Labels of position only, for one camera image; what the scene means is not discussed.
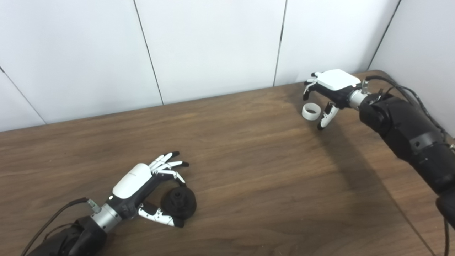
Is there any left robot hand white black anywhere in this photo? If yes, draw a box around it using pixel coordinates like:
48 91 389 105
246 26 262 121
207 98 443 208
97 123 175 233
106 151 190 228

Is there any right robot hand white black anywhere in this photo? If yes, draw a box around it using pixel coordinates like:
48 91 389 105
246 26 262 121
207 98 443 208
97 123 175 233
303 69 362 130

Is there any white plastic ring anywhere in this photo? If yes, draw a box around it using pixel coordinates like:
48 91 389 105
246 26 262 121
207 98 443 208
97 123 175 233
302 103 322 121

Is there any round black plastic part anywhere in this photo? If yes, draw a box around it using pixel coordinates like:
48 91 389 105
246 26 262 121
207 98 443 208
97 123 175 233
161 187 197 219

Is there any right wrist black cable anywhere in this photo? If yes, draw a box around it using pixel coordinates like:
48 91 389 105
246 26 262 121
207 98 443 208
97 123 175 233
362 75 455 143

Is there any thin black hanging cable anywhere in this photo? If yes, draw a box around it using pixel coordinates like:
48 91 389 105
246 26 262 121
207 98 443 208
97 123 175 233
443 218 450 256

